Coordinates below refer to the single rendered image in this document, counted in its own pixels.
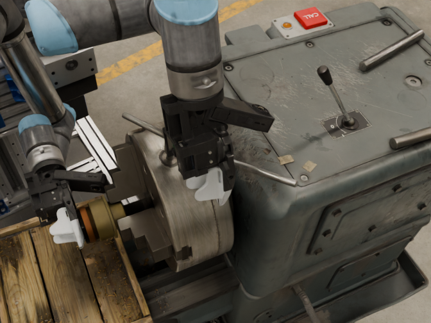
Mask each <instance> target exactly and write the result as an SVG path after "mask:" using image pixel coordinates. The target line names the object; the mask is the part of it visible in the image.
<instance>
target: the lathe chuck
mask: <svg viewBox="0 0 431 323"><path fill-rule="evenodd" d="M152 125H153V126H155V127H157V128H159V129H161V130H162V128H164V127H165V125H164V121H162V122H157V123H155V124H152ZM138 131H143V132H142V133H138V134H137V133H135V132H138ZM133 133H135V134H133ZM130 134H132V136H131V137H132V139H133V143H134V146H135V150H136V153H137V156H138V159H139V163H140V167H141V170H142V174H143V176H144V181H145V183H146V186H147V188H148V189H147V190H148V191H147V192H145V193H142V194H139V195H138V196H139V199H140V200H141V199H144V198H148V197H151V198H152V201H153V204H154V207H155V210H156V213H157V215H158V217H159V219H160V221H161V223H162V225H163V227H164V229H165V231H166V233H167V236H168V237H169V239H170V241H171V243H172V245H173V247H174V250H175V251H176V252H178V251H181V250H182V247H185V246H187V245H188V247H190V256H188V258H187V259H185V260H182V259H181V260H178V261H176V258H175V257H174V255H173V256H172V257H169V258H166V259H164V260H165V261H166V263H167V264H168V266H169V267H170V268H171V270H173V271H174V272H179V271H181V270H184V269H187V268H189V267H191V266H194V265H197V264H199V263H201V262H203V261H206V260H209V259H211V258H214V257H216V256H217V253H218V250H219V234H218V228H217V222H216V216H215V213H214V208H213V205H212V201H211V200H206V201H197V200H196V199H195V197H194V195H195V193H196V191H197V190H198V188H197V189H189V188H188V187H187V185H186V180H183V176H182V175H181V173H180V172H179V171H178V162H177V163H175V164H174V165H167V164H165V163H164V162H163V161H162V160H161V156H162V154H163V153H164V152H165V151H164V144H165V140H164V138H162V137H160V136H158V135H156V134H154V133H152V132H150V131H148V130H146V129H144V128H139V129H134V130H132V131H129V132H127V134H126V138H125V142H131V140H130V136H129V135H130Z"/></svg>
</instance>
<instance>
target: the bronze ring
mask: <svg viewBox="0 0 431 323"><path fill-rule="evenodd" d="M75 211H76V214H77V217H78V220H79V223H80V226H81V230H82V232H83V235H84V237H85V241H86V243H87V244H89V243H92V242H95V241H96V240H97V239H98V238H99V239H100V241H103V240H106V239H109V238H112V237H115V238H118V237H119V236H118V233H117V230H118V229H119V228H118V225H117V220H119V219H121V218H124V217H127V216H126V212H125V210H124V207H123V204H122V202H121V201H119V202H116V203H113V204H110V202H109V201H108V202H107V201H106V198H105V196H104V195H102V196H101V199H98V200H95V201H92V202H89V203H88V207H84V206H83V207H81V208H79V209H77V210H75Z"/></svg>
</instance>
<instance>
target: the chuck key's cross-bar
mask: <svg viewBox="0 0 431 323"><path fill-rule="evenodd" d="M122 118H124V119H126V120H128V121H130V122H132V123H134V124H136V125H138V126H140V127H142V128H144V129H146V130H148V131H150V132H152V133H154V134H156V135H158V136H160V137H162V138H164V134H163V130H161V129H159V128H157V127H155V126H153V125H151V124H149V123H147V122H145V121H143V120H141V119H139V118H137V117H135V116H133V115H131V114H129V113H127V112H123V114H122ZM234 164H235V167H236V168H238V169H242V170H245V171H248V172H250V173H253V174H256V175H259V176H262V177H265V178H268V179H272V180H274V181H277V182H280V183H283V184H286V185H289V186H292V187H294V188H295V187H297V185H298V181H297V180H295V179H291V178H288V177H285V176H282V175H279V174H276V173H274V172H270V171H268V170H264V169H261V168H258V167H255V166H252V165H249V164H247V163H243V162H241V161H237V160H234Z"/></svg>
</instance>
